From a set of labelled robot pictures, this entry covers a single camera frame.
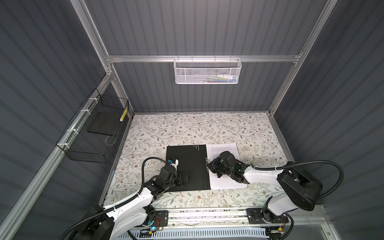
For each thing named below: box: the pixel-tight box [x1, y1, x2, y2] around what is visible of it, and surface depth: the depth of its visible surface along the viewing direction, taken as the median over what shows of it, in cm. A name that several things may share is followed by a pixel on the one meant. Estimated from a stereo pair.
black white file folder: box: [166, 144, 211, 191], surface depth 99 cm
